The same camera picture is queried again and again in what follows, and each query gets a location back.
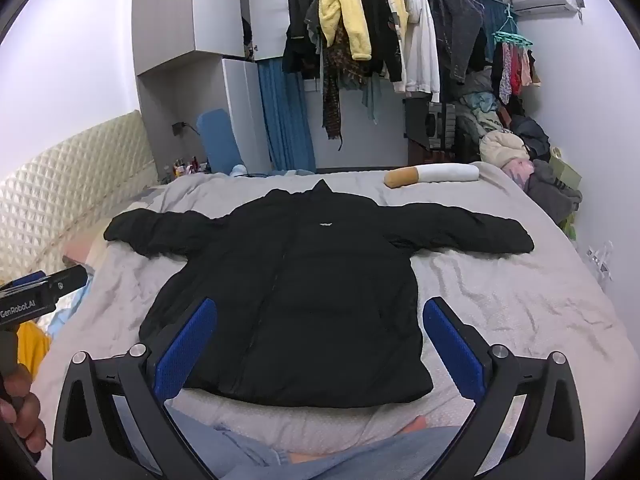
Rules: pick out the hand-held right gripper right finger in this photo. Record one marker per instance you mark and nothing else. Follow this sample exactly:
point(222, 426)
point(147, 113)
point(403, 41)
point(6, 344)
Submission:
point(452, 347)

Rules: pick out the grey bed sheet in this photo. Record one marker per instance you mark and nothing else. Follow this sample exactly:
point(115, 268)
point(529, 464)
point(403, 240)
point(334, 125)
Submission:
point(500, 300)

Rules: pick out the black puffer jacket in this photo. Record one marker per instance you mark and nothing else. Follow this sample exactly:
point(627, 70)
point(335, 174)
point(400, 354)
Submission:
point(300, 285)

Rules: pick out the white wardrobe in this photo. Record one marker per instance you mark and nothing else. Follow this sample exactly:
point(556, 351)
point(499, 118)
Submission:
point(170, 20)

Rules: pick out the light blue cloth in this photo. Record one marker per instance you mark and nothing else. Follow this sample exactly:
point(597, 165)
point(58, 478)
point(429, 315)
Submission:
point(70, 312)

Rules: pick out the beige pink pillow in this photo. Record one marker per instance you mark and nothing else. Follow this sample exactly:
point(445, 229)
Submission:
point(85, 250)

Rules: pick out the person's left hand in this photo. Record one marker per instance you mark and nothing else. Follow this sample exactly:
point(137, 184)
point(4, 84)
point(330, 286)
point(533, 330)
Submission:
point(25, 410)

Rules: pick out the blue chair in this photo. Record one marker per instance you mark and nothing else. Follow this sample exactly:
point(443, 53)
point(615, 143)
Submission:
point(217, 140)

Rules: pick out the white hoodie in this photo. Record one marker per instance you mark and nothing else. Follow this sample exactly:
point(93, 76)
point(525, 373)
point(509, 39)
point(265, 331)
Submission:
point(422, 45)

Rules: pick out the clear plastic holder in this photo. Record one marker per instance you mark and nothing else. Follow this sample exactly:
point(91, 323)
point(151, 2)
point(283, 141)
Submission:
point(600, 260)

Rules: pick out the pale fluffy cloth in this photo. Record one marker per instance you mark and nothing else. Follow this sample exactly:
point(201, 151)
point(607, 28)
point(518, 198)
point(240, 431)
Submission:
point(239, 170)

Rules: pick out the cigarette-shaped pillow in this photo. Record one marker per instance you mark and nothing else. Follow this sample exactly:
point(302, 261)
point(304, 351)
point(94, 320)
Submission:
point(435, 174)

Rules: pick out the black wall plug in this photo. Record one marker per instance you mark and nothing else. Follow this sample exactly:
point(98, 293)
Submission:
point(178, 127)

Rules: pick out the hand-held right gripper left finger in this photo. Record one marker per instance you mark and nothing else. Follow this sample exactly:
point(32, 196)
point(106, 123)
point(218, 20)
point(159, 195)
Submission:
point(187, 345)

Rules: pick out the green clip hanger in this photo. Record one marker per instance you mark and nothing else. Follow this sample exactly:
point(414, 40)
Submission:
point(510, 36)

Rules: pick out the black storage box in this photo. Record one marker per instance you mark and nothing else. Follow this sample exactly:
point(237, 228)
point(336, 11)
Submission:
point(425, 120)

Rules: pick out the cream quilted headboard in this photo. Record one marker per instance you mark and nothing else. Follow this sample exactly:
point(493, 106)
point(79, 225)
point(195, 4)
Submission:
point(65, 170)

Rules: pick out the hanging colourful small garments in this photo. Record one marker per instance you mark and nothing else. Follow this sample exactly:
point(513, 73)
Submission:
point(515, 70)

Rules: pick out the pile of clothes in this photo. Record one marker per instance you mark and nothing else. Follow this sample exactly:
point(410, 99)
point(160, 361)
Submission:
point(525, 155)

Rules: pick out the green box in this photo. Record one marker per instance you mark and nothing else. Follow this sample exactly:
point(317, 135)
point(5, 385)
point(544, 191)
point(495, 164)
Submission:
point(567, 167)

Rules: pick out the person's legs in blue pants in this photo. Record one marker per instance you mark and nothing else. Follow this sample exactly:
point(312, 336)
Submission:
point(350, 455)

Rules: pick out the black hanging coat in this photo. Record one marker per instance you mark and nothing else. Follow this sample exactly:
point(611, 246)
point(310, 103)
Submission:
point(297, 35)

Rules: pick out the blue curtain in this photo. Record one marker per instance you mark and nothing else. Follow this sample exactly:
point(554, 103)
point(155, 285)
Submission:
point(285, 115)

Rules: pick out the black hanging jacket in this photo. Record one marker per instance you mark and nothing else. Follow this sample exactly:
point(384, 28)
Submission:
point(382, 35)

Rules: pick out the yellow fleece jacket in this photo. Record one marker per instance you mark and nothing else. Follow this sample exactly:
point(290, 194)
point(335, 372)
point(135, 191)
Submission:
point(345, 10)

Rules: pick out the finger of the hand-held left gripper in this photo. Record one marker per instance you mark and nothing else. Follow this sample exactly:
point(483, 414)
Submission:
point(62, 282)

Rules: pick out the cream hanging shirt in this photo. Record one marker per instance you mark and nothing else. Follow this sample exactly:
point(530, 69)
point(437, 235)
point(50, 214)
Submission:
point(395, 5)

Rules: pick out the brown patterned scarf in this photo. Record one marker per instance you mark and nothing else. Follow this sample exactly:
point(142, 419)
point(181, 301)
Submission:
point(335, 90)

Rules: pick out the yellow cloth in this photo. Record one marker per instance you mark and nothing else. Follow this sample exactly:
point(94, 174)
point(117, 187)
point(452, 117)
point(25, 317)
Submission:
point(32, 345)

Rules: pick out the bottles on nightstand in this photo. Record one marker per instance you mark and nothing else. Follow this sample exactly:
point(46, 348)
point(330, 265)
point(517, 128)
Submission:
point(185, 166)

